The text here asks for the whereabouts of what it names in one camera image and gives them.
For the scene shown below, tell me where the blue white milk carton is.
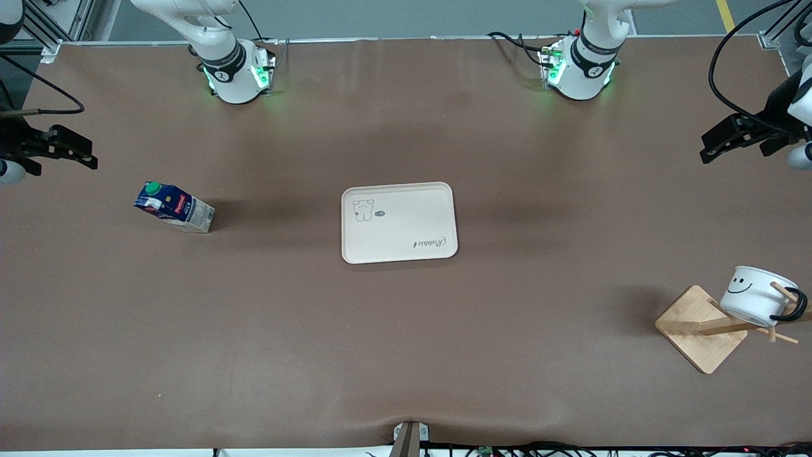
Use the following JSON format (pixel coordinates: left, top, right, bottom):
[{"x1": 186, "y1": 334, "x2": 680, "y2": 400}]
[{"x1": 133, "y1": 181, "x2": 215, "y2": 234}]

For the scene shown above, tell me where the white smiley cup black handle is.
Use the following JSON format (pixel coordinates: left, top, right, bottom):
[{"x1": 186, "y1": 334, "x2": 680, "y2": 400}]
[{"x1": 719, "y1": 265, "x2": 809, "y2": 328}]

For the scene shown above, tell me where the cream rectangular tray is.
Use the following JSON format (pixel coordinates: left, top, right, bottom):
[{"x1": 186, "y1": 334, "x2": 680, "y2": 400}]
[{"x1": 341, "y1": 182, "x2": 459, "y2": 265}]

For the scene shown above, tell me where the wooden mug stand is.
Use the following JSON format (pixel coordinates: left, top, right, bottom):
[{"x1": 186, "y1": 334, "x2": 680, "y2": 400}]
[{"x1": 655, "y1": 282, "x2": 812, "y2": 375}]

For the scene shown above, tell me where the silver table edge strip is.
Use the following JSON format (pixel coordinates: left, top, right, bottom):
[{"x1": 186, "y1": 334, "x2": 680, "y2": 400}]
[{"x1": 60, "y1": 35, "x2": 762, "y2": 47}]

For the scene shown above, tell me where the aluminium frame corner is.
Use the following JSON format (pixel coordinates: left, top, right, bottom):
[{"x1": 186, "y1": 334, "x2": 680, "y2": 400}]
[
  {"x1": 22, "y1": 0, "x2": 121, "y2": 64},
  {"x1": 758, "y1": 0, "x2": 812, "y2": 77}
]

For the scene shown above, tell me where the black right arm base cable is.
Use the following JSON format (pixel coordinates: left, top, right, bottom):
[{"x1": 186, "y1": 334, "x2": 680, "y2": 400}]
[{"x1": 238, "y1": 0, "x2": 291, "y2": 61}]

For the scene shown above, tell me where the black arm base cable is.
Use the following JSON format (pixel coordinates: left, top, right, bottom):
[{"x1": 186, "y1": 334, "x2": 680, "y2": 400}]
[
  {"x1": 487, "y1": 30, "x2": 554, "y2": 69},
  {"x1": 238, "y1": 0, "x2": 291, "y2": 61}
]

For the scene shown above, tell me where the black left arm base cable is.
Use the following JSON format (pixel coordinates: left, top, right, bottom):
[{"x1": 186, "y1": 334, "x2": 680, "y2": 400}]
[{"x1": 487, "y1": 30, "x2": 554, "y2": 69}]

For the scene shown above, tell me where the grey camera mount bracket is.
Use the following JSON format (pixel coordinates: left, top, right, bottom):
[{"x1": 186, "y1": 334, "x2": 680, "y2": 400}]
[{"x1": 392, "y1": 421, "x2": 430, "y2": 457}]

